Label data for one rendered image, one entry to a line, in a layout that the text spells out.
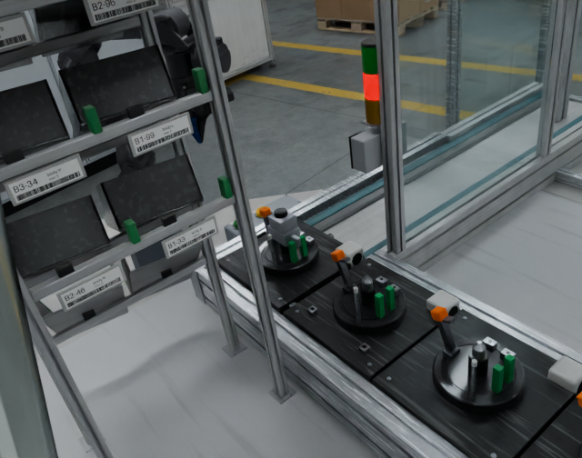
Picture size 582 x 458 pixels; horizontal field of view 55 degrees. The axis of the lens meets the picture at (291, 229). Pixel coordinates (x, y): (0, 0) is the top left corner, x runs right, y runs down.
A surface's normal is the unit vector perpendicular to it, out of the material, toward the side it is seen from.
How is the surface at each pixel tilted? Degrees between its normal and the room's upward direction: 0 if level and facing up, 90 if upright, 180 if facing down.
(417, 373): 0
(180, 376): 0
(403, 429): 0
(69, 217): 65
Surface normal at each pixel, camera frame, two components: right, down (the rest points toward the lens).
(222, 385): -0.14, -0.83
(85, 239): 0.37, 0.04
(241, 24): 0.72, 0.29
